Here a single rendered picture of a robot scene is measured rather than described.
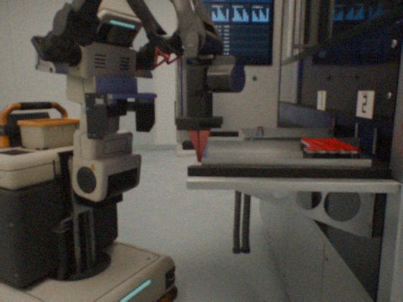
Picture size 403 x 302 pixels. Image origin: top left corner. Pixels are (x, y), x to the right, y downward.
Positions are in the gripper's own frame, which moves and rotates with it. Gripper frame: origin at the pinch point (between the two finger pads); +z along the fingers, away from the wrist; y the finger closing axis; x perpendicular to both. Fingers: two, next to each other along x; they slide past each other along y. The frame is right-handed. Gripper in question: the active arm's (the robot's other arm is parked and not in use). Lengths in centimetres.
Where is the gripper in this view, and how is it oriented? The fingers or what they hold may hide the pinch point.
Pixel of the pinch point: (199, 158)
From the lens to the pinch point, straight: 77.1
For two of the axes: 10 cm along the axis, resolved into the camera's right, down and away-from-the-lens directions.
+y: 10.0, 0.1, -0.5
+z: 0.0, 9.9, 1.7
